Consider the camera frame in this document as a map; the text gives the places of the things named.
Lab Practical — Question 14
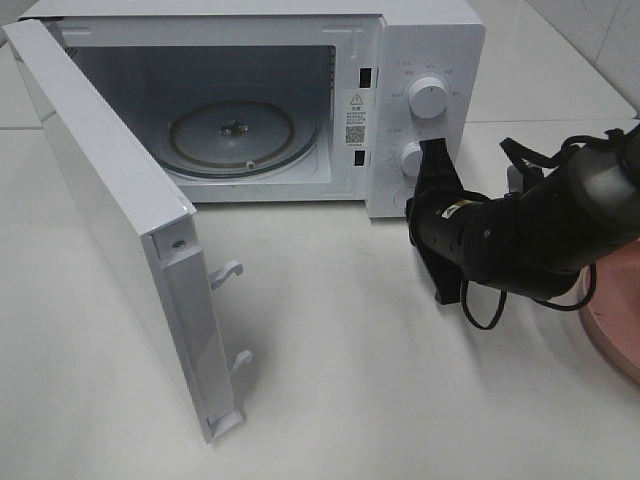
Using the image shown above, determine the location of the glass microwave turntable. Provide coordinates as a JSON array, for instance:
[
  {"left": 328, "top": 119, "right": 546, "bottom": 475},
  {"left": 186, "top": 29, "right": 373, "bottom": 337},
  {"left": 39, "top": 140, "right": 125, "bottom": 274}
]
[{"left": 162, "top": 100, "right": 321, "bottom": 179}]

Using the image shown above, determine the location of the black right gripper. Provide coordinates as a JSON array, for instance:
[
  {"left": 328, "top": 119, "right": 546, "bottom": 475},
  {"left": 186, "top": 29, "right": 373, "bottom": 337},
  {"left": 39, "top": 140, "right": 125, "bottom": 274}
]
[{"left": 405, "top": 138, "right": 488, "bottom": 304}]

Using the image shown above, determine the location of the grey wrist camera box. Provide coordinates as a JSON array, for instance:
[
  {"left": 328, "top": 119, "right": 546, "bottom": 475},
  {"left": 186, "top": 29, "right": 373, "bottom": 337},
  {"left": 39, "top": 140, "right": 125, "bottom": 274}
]
[{"left": 507, "top": 161, "right": 544, "bottom": 196}]

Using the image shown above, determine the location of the white upper power knob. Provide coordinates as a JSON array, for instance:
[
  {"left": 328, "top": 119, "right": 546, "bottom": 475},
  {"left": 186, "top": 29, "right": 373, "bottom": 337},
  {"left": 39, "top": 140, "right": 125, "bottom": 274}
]
[{"left": 407, "top": 75, "right": 449, "bottom": 119}]

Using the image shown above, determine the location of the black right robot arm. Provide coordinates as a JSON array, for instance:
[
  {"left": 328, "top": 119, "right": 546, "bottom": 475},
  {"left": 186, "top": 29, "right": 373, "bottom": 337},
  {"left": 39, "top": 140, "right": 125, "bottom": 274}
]
[{"left": 406, "top": 128, "right": 639, "bottom": 305}]

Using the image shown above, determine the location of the round white door button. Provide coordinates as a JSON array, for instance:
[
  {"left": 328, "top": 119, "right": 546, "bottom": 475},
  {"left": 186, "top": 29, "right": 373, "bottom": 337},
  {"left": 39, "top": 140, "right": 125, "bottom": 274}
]
[{"left": 393, "top": 187, "right": 414, "bottom": 215}]

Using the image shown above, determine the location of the white lower timer knob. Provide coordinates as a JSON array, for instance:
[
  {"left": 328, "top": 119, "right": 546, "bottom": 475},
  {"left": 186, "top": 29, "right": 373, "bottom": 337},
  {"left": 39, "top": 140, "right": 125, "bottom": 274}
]
[{"left": 400, "top": 141, "right": 423, "bottom": 177}]

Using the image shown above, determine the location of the white microwave oven body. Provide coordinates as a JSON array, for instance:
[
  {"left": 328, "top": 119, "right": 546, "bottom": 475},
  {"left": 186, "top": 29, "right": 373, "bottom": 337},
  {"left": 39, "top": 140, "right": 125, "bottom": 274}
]
[{"left": 13, "top": 1, "right": 485, "bottom": 218}]

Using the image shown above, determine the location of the white microwave door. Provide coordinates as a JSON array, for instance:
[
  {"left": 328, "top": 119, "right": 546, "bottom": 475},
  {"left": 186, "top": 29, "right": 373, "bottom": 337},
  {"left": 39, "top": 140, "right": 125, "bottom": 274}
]
[{"left": 5, "top": 20, "right": 252, "bottom": 441}]

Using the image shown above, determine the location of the white warning label sticker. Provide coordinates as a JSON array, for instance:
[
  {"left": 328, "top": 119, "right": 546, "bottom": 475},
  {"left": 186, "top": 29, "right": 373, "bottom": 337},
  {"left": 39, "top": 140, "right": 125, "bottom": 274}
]
[{"left": 341, "top": 88, "right": 371, "bottom": 147}]

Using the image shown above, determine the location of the pink round plate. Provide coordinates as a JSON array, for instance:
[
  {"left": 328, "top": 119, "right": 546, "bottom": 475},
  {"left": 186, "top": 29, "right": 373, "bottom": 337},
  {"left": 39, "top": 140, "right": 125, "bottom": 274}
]
[{"left": 579, "top": 241, "right": 640, "bottom": 383}]

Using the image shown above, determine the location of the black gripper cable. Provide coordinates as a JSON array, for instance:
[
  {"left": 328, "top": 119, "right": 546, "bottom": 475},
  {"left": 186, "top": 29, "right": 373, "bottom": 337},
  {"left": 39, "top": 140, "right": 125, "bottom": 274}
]
[{"left": 458, "top": 127, "right": 631, "bottom": 331}]

